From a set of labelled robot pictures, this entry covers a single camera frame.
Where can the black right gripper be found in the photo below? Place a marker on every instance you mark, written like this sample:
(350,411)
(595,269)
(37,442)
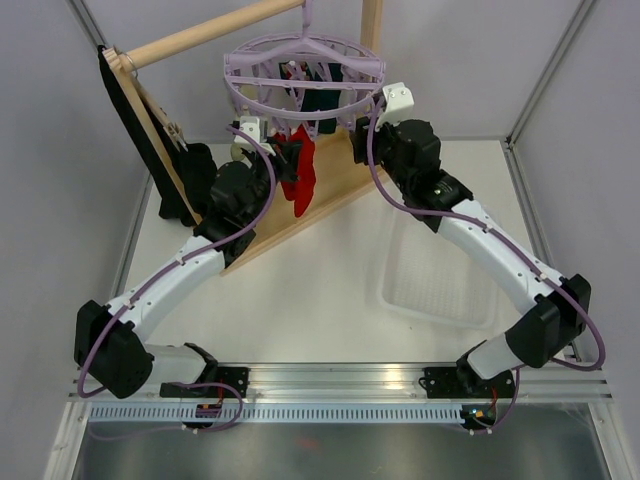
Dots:
(359,139)

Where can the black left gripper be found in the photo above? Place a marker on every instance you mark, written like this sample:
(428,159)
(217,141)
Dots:
(287,158)

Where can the red sock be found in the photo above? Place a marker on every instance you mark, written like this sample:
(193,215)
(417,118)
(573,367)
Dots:
(305,185)
(288,188)

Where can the cream sock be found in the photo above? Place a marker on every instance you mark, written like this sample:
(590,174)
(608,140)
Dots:
(237,153)

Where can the purple round clip hanger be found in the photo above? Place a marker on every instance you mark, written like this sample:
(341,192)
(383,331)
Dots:
(252,77)

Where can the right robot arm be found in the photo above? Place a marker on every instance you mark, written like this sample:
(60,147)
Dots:
(553,308)

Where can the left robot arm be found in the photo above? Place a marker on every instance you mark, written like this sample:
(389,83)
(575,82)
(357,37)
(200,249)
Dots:
(111,344)

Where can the black shorts on hanger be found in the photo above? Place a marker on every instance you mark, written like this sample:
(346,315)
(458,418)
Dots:
(183,172)

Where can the white plastic basket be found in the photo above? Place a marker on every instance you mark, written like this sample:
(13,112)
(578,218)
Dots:
(427,278)

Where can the wooden rack top rod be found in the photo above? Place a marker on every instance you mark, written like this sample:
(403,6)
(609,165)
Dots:
(212,29)

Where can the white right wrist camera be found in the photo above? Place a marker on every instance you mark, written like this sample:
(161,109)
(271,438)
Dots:
(397,105)

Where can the wooden rack right post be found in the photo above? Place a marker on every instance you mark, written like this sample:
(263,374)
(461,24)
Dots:
(371,24)

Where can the wooden rack post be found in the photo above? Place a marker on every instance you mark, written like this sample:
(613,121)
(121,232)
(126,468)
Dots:
(371,24)
(154,145)

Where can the wooden rack left post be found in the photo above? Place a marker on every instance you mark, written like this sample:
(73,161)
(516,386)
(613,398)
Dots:
(154,145)

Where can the aluminium mounting rail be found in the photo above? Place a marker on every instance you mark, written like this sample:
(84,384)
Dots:
(399,382)

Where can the white slotted cable duct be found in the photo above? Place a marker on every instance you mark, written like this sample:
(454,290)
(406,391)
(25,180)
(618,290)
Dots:
(280,413)

